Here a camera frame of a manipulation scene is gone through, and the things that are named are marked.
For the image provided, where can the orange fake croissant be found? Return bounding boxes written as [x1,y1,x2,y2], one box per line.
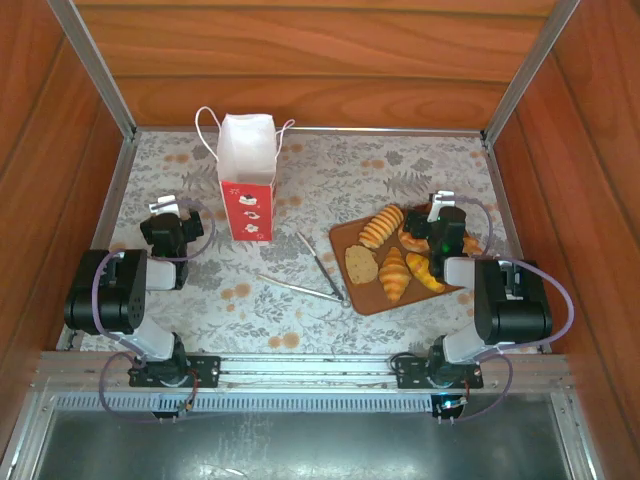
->
[377,246,414,304]

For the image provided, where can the red white paper bag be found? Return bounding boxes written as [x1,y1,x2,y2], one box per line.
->
[194,105,296,244]

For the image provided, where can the round fake bread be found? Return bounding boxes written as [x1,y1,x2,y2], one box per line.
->
[344,243,379,285]

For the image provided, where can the brown rectangular tray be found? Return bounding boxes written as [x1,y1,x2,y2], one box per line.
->
[328,202,484,317]

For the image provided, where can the metal tongs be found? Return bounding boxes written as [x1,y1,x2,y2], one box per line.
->
[256,230,352,307]

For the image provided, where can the golden fake bread roll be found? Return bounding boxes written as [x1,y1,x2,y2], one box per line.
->
[397,219,432,254]

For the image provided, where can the yellow fake croissant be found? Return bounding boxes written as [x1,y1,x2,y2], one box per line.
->
[404,251,446,295]

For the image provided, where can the shiny metal sheet panel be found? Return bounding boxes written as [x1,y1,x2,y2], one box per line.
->
[14,409,601,480]

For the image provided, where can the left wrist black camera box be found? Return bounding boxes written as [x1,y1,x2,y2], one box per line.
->
[182,209,206,242]

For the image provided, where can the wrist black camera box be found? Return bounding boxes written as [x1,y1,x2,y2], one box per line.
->
[182,209,206,242]
[405,210,435,242]

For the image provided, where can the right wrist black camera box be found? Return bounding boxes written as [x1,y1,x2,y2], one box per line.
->
[405,210,435,242]

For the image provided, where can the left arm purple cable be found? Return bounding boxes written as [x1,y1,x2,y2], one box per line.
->
[92,198,217,425]

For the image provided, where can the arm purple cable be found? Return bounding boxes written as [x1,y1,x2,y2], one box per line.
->
[439,196,576,425]
[92,198,217,425]

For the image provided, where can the aluminium table edge rail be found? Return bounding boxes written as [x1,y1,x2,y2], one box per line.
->
[482,142,551,351]

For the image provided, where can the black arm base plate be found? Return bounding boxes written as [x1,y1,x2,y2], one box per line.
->
[128,353,221,389]
[394,353,485,390]

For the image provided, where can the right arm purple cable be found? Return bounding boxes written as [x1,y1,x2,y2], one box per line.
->
[439,196,576,425]

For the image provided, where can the aluminium frame post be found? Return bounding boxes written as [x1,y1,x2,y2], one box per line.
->
[482,0,581,146]
[47,0,137,144]

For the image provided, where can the grey slotted cable duct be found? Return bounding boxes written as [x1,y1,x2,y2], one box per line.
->
[49,392,556,414]

